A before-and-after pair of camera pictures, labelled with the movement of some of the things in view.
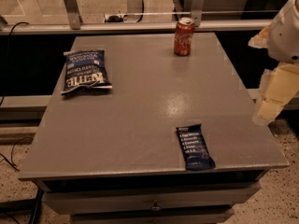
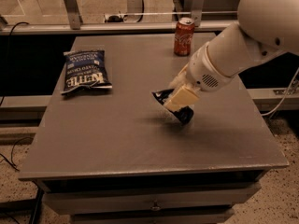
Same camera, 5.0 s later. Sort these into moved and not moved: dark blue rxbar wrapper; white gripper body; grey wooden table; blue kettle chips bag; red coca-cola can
Moved: dark blue rxbar wrapper; white gripper body
Not moved: red coca-cola can; grey wooden table; blue kettle chips bag
